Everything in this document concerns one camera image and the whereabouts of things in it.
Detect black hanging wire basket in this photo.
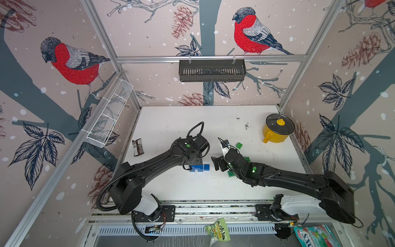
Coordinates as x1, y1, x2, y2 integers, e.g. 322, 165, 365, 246
179, 59, 246, 82

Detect colourful tissue packet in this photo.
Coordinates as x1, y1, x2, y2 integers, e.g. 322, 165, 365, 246
293, 224, 341, 247

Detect green long lego brick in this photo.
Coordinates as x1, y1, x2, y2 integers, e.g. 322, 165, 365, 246
227, 171, 236, 178

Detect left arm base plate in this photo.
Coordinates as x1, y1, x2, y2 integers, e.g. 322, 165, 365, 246
133, 205, 175, 223

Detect green snack packet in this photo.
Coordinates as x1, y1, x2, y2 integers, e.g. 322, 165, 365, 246
205, 218, 231, 246

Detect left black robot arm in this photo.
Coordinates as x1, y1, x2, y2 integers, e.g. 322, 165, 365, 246
96, 135, 210, 219

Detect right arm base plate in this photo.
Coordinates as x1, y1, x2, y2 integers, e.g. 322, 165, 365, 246
255, 204, 299, 222

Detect blue long lego brick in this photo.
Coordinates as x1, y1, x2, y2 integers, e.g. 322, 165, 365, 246
189, 165, 204, 172

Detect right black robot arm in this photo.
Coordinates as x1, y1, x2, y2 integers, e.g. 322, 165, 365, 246
212, 148, 356, 224

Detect yellow pot with lid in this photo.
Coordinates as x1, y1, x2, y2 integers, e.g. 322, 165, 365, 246
262, 113, 295, 143

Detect white wire mesh shelf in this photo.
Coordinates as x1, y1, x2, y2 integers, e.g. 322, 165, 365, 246
84, 78, 133, 148

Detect brown snack wrapper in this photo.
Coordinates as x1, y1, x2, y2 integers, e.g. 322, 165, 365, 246
132, 139, 144, 156

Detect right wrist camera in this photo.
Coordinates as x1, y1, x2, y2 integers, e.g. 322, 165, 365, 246
219, 138, 230, 156

